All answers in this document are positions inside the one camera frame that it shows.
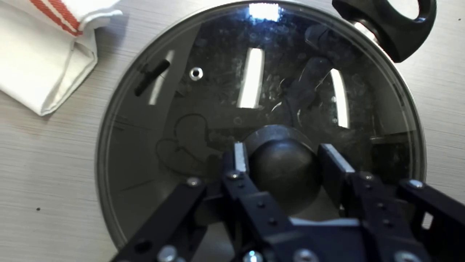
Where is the white cloth with red stripes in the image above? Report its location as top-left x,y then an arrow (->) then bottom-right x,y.
0,0 -> 125,118

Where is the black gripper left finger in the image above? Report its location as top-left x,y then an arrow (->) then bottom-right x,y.
114,140 -> 292,262

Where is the glass lid with black knob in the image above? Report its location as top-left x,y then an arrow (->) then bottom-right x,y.
95,0 -> 427,252

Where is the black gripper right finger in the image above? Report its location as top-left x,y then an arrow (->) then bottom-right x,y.
317,143 -> 465,262

